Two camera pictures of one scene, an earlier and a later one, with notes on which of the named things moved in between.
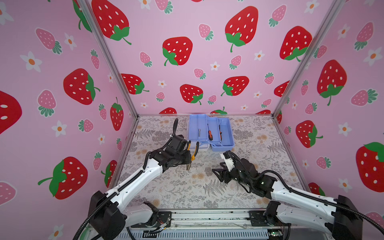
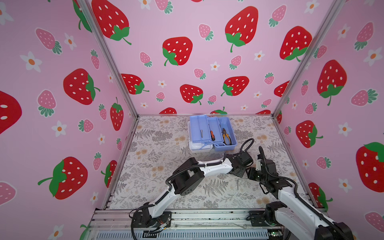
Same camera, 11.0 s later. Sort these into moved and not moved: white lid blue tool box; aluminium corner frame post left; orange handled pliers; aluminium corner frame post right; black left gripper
Moved: orange handled pliers; black left gripper
Not moved: aluminium corner frame post left; aluminium corner frame post right; white lid blue tool box
